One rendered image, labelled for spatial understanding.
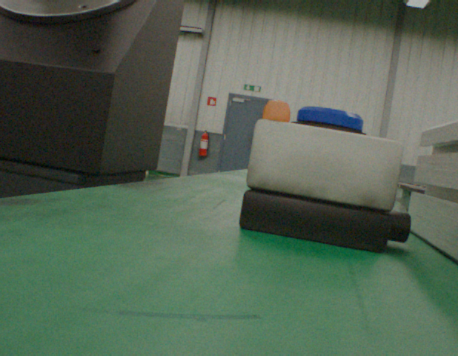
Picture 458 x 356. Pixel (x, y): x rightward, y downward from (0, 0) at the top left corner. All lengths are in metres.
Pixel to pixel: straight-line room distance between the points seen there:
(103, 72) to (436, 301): 0.36
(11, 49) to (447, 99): 11.59
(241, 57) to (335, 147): 11.42
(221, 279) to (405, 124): 11.48
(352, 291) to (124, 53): 0.36
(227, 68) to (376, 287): 11.51
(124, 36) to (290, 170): 0.29
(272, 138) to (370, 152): 0.05
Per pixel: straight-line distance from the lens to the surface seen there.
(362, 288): 0.19
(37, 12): 0.56
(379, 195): 0.27
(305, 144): 0.27
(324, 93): 11.48
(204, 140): 11.41
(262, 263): 0.20
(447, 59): 12.05
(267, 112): 0.28
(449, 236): 0.31
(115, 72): 0.47
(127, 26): 0.53
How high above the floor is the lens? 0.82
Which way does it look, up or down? 3 degrees down
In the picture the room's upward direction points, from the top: 9 degrees clockwise
